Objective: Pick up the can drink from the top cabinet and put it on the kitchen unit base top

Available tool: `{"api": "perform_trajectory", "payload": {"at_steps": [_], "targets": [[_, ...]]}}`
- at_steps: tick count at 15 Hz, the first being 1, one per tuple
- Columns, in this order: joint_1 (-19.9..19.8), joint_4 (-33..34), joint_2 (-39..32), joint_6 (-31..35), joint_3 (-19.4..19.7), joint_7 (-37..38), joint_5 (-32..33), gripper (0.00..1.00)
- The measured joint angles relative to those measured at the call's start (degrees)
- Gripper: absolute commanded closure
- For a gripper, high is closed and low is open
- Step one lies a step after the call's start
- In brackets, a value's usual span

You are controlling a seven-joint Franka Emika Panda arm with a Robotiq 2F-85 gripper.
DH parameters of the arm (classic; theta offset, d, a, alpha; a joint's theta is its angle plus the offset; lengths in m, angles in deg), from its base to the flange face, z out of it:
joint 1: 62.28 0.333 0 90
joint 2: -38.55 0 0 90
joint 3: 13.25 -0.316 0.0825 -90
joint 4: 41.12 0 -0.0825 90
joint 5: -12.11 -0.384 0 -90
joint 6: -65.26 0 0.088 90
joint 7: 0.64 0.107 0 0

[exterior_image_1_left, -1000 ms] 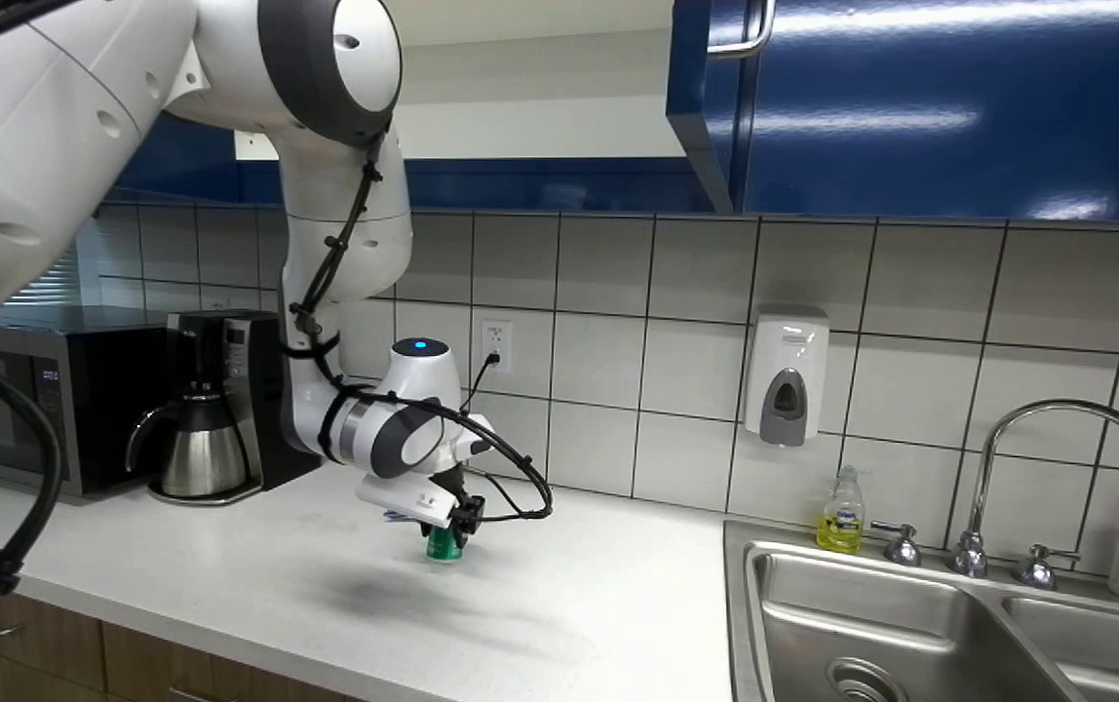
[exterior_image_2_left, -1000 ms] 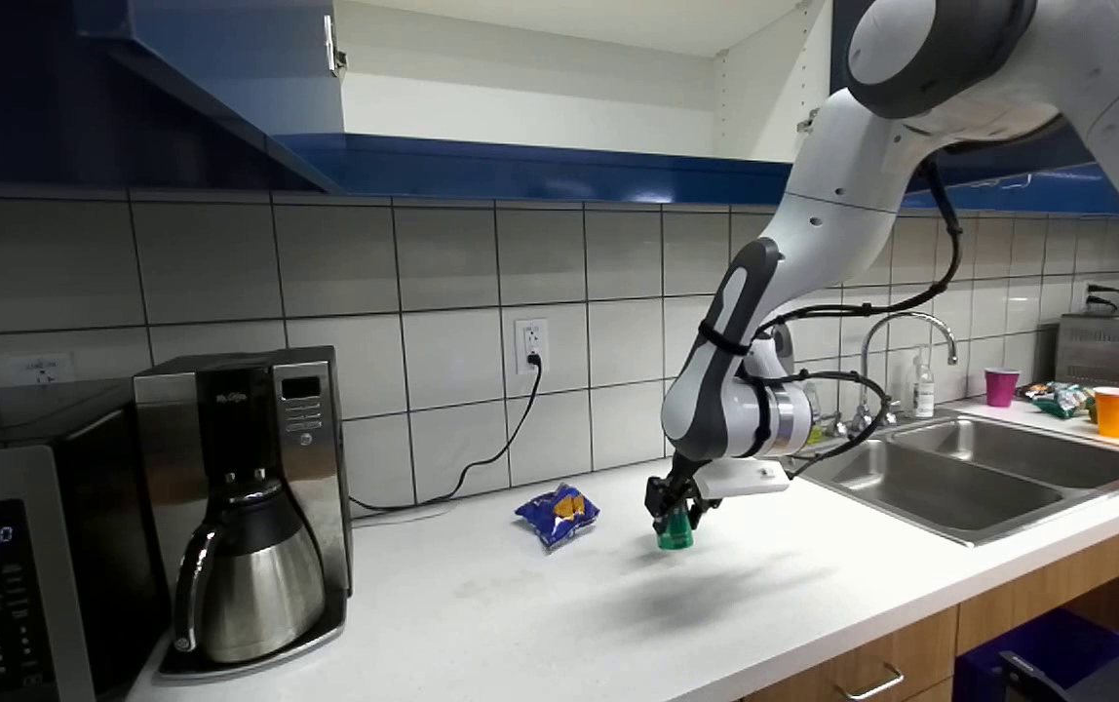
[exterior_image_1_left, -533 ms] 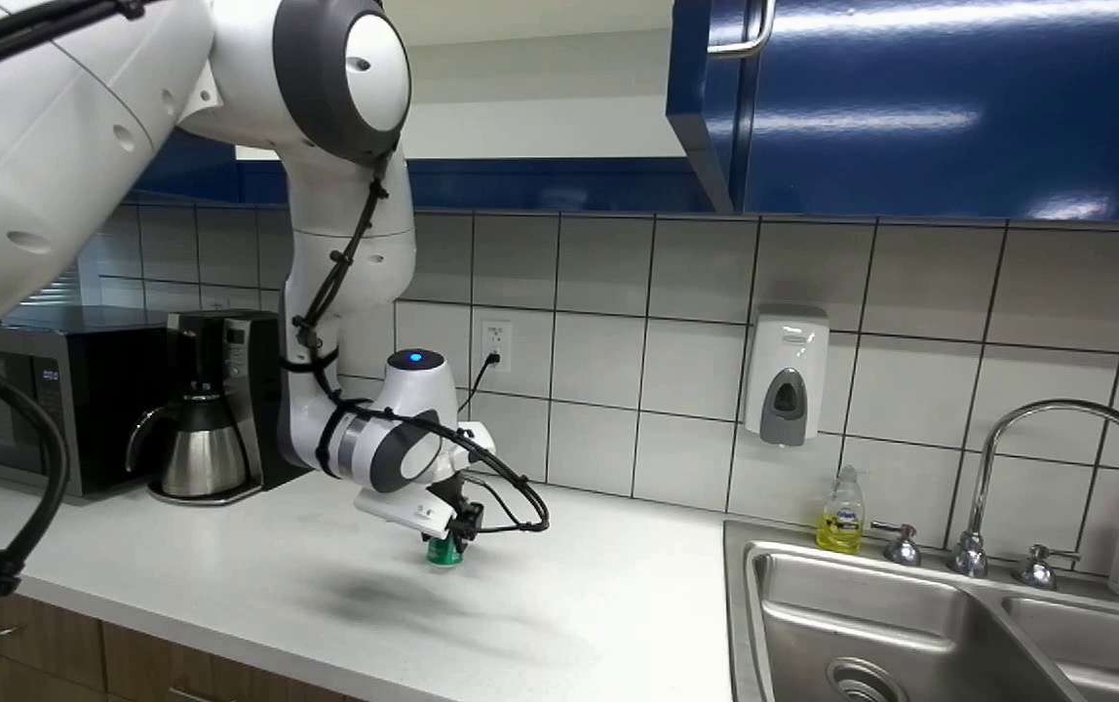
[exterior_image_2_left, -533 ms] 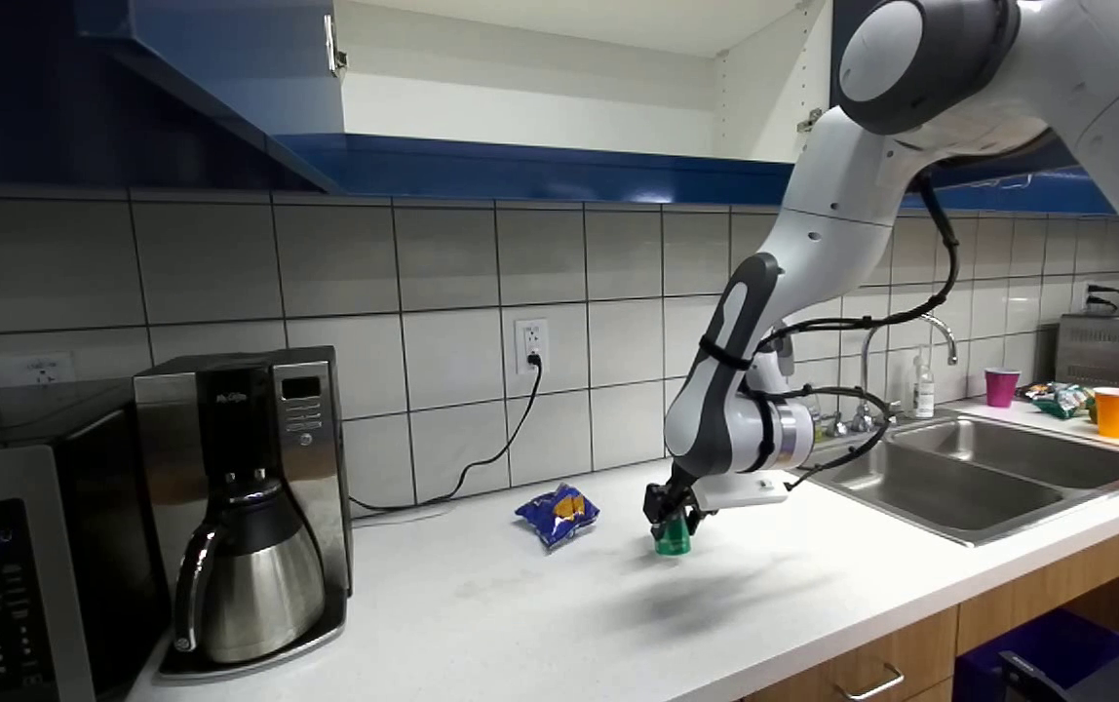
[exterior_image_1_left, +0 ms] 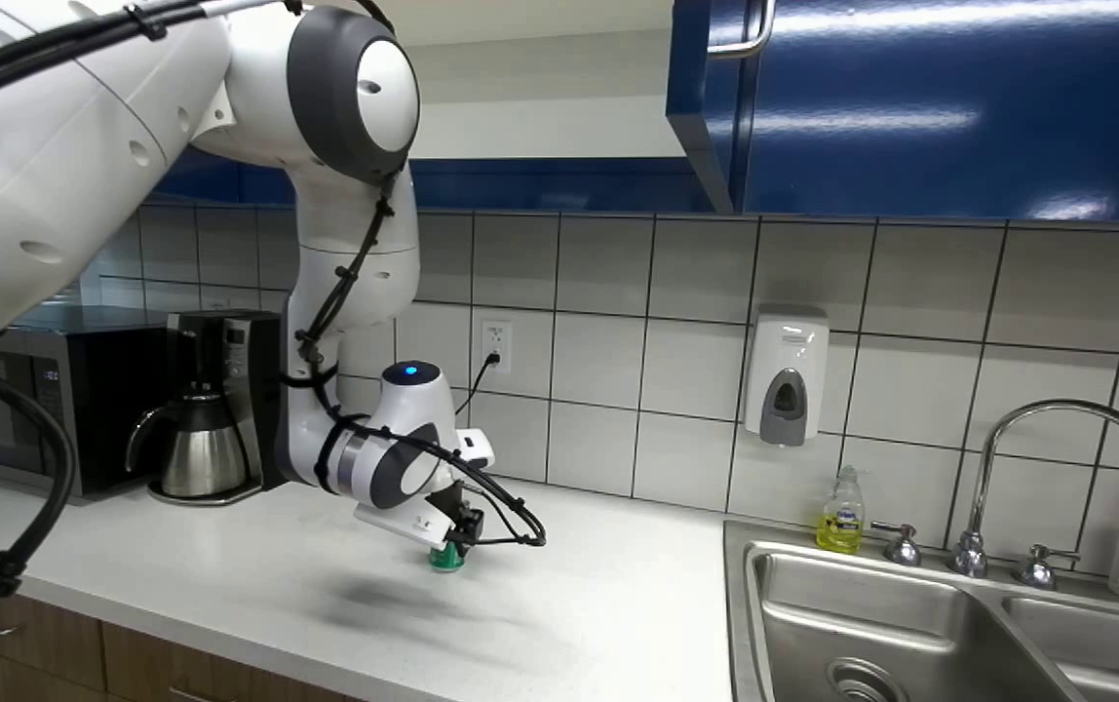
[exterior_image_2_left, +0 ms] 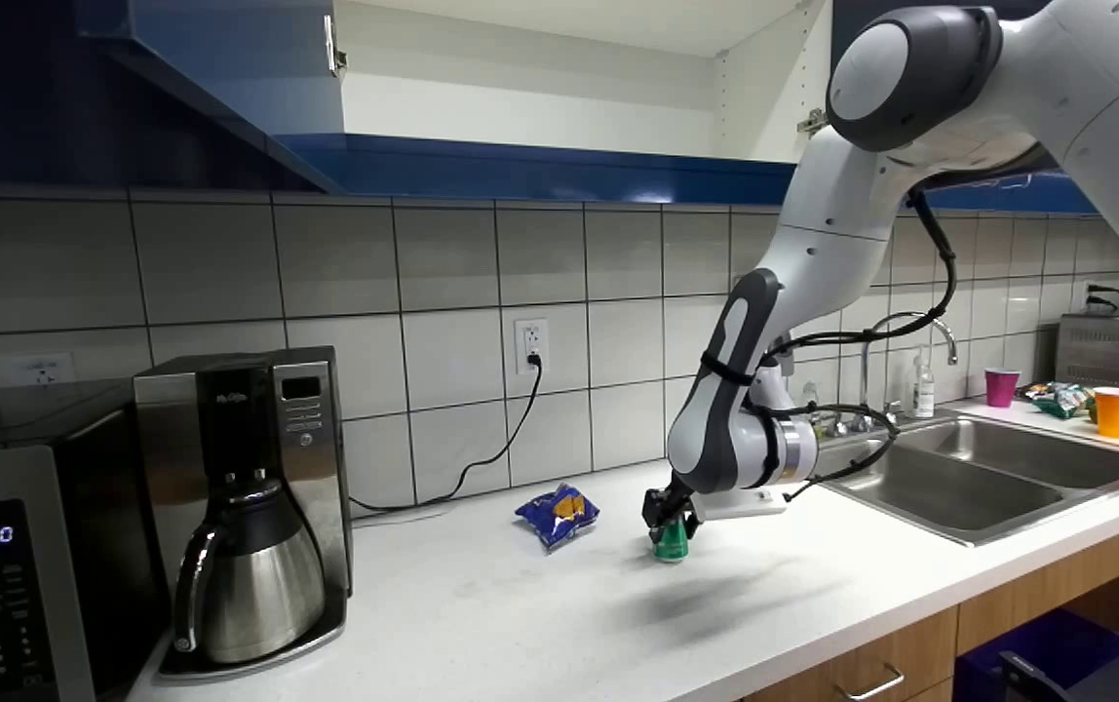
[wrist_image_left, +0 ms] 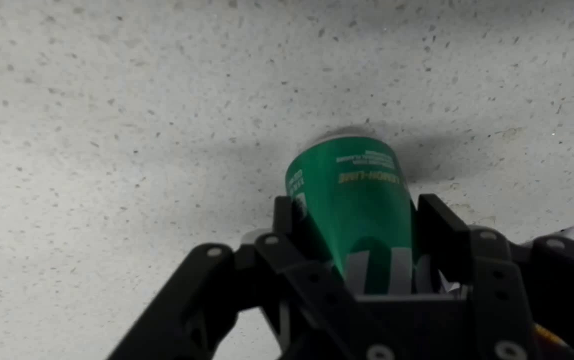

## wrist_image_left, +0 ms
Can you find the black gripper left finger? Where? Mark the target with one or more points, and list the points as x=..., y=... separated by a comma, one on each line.
x=233, y=292

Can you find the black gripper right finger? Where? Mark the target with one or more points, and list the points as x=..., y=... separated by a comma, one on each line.
x=499, y=281

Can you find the green drink can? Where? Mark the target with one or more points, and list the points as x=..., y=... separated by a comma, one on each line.
x=358, y=213

